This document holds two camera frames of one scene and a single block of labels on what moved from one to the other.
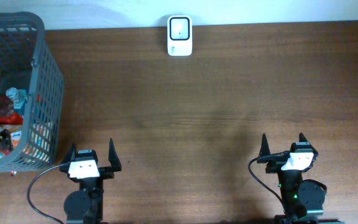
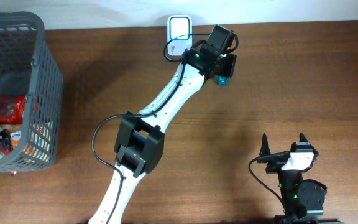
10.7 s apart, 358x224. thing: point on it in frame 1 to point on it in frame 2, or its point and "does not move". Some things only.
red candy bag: x=1 y=111 does not move
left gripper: x=105 y=171 to x=229 y=66
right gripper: x=272 y=168 does not move
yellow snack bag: x=1 y=140 does not move
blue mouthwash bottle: x=19 y=98 to x=222 y=81
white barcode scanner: x=179 y=35 does not move
